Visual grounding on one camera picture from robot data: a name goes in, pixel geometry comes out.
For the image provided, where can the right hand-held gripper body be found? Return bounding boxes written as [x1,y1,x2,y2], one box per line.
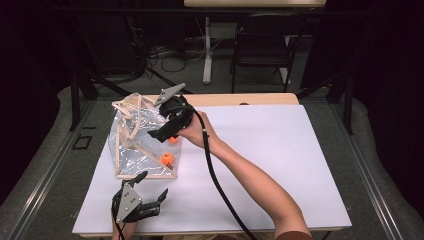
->
[153,83,195,131]

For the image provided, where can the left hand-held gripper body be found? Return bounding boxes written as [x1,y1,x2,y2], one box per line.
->
[111,181,162,224]

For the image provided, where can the clear plastic bag beige trim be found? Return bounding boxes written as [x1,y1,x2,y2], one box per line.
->
[108,92,183,180]

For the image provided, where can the person's right hand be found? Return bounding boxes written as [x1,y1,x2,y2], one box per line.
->
[178,111,221,151]

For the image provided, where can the person's left hand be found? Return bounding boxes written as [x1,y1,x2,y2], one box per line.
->
[111,219,138,240]

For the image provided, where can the black floor outlet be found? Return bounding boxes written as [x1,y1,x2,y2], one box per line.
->
[72,134,93,150]

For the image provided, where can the white desk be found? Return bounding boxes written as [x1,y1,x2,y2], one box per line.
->
[183,0,328,85]

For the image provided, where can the wooden table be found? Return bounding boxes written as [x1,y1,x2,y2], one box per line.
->
[79,93,344,238]

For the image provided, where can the black metal stand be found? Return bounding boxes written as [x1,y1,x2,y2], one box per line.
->
[296,73,355,135]
[68,69,101,132]

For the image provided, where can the white table mat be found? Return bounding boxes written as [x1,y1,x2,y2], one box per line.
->
[72,104,353,235]

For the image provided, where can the black chair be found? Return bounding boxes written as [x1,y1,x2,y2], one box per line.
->
[229,13,308,94]

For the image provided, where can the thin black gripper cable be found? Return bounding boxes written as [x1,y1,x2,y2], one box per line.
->
[112,213,126,240]

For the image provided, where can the thick black gripper cable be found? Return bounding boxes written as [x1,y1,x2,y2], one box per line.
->
[189,105,258,240]

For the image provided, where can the cables on floor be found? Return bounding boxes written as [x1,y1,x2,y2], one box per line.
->
[146,43,204,73]

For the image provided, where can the metal floor rail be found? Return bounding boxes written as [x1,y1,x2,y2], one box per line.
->
[4,99,98,240]
[333,99,405,240]

